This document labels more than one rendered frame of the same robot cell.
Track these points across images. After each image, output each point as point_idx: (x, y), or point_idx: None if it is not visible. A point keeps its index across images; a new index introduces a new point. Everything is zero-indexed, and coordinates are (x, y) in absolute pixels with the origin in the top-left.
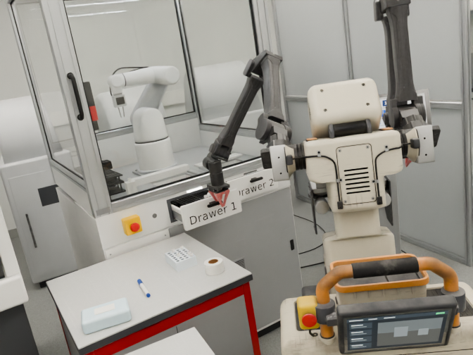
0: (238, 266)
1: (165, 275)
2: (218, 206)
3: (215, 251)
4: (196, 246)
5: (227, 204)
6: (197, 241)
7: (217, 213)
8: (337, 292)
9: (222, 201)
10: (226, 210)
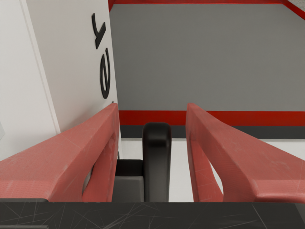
0: None
1: None
2: (97, 103)
3: (283, 143)
4: (180, 164)
5: (86, 4)
6: (138, 144)
7: (109, 91)
8: None
9: (170, 141)
10: (100, 7)
